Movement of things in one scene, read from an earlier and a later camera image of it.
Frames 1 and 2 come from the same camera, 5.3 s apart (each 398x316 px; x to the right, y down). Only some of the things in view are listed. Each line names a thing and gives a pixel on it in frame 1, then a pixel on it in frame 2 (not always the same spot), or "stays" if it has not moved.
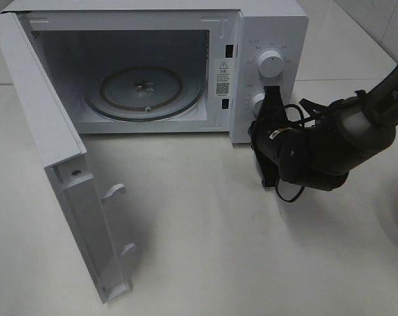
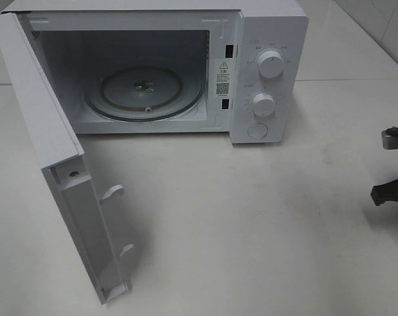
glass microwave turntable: x=143 y=93 stays
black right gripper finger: x=273 y=105 to x=397 y=190
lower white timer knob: x=257 y=103 stays
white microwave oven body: x=170 y=66 stays
